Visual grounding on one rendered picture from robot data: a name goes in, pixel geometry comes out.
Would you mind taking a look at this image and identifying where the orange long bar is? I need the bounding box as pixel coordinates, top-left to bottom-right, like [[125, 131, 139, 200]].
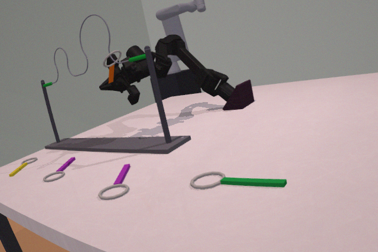
[[103, 50, 122, 83]]

